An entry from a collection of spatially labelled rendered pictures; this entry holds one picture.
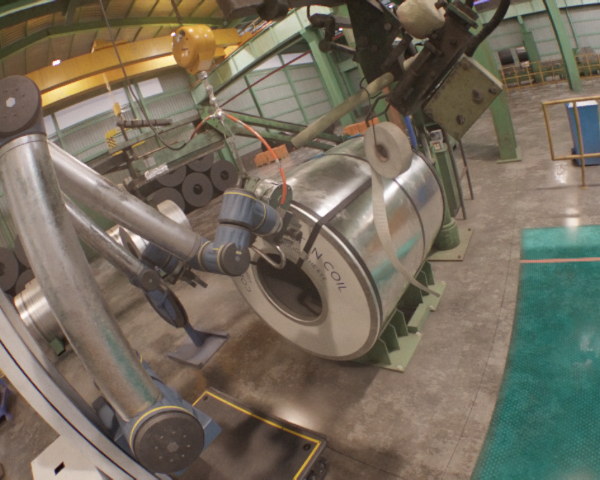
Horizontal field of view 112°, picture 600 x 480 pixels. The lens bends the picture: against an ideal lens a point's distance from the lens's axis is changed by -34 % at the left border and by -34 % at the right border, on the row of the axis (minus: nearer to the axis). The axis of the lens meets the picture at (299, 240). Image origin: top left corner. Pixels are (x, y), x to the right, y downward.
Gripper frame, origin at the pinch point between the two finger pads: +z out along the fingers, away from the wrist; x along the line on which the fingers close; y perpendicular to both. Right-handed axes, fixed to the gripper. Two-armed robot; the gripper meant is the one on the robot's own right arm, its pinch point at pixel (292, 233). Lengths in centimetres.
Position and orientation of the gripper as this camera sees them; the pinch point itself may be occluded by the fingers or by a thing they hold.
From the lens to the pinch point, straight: 123.9
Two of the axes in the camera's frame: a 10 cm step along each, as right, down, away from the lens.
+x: 4.3, -9.0, -0.2
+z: 4.9, 2.1, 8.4
